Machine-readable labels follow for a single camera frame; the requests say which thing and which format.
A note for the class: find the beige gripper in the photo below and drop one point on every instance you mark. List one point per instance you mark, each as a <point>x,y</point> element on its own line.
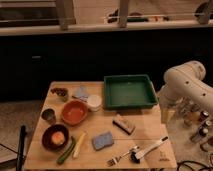
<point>167,111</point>

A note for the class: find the blue sponge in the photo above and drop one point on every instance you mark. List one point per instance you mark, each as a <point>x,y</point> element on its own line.
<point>103,140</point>

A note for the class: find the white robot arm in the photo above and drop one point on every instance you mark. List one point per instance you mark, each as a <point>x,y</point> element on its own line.
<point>185,81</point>

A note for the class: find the white cup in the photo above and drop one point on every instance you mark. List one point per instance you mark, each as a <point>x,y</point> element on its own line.
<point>94,102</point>

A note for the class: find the cup with dark berries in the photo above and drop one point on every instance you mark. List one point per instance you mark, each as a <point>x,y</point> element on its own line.
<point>62,93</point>

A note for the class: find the metal cup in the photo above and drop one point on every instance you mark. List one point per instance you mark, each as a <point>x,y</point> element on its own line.
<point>49,116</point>

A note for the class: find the spice bottles cluster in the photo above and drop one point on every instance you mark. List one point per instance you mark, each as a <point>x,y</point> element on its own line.
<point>194,115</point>

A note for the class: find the brown wooden block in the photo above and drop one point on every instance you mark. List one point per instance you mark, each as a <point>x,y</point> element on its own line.
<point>123,124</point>

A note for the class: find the green tray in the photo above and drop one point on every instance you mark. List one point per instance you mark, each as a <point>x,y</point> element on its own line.
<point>128,92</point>

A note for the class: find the silver fork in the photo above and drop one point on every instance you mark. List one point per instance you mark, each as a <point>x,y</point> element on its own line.
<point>116,160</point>

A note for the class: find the orange bowl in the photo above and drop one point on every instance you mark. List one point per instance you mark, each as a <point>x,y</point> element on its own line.
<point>74,112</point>

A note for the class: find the yellow vegetable stick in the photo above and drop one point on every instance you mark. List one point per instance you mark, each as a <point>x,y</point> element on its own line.
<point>78,145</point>

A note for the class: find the orange fruit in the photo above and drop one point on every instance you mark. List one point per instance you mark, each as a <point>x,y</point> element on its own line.
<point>58,138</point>

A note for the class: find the dark bowl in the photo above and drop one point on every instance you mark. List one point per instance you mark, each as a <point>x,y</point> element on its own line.
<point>46,137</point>

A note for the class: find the green zucchini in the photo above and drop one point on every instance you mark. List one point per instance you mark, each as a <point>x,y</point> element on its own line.
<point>66,154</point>

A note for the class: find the black pole stand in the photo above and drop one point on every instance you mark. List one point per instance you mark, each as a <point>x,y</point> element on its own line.
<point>21,145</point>

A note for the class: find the white handled dish brush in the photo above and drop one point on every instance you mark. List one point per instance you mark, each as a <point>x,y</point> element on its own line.
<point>137,156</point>

